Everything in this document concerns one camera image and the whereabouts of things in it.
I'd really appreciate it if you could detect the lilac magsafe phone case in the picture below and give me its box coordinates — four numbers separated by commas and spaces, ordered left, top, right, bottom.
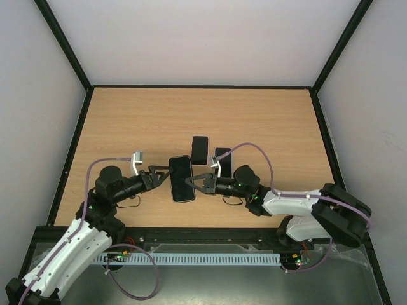
213, 147, 235, 179

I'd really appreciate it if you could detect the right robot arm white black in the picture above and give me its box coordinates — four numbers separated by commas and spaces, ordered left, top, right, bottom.
185, 165, 371, 249

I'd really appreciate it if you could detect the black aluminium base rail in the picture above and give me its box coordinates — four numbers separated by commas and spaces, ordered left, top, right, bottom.
33, 224, 369, 252

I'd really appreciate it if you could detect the black phone case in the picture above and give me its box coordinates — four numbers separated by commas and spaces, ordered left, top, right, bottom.
168, 154, 197, 204

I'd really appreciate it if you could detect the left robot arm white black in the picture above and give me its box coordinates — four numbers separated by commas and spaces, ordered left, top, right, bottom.
5, 166, 173, 304

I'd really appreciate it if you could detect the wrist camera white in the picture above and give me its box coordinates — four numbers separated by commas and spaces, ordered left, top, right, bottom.
210, 156, 221, 178
130, 151, 143, 176

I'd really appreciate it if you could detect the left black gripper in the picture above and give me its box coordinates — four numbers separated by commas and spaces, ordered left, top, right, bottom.
111, 166, 173, 204

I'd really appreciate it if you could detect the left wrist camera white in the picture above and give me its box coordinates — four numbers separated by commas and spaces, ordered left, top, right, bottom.
130, 151, 143, 176

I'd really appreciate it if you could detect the white slotted cable duct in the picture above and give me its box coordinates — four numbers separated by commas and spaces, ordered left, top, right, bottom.
111, 253, 280, 266

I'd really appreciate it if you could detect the black enclosure frame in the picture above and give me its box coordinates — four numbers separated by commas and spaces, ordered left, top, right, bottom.
6, 0, 394, 305

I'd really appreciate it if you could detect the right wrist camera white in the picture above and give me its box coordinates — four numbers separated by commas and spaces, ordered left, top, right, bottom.
210, 156, 221, 178

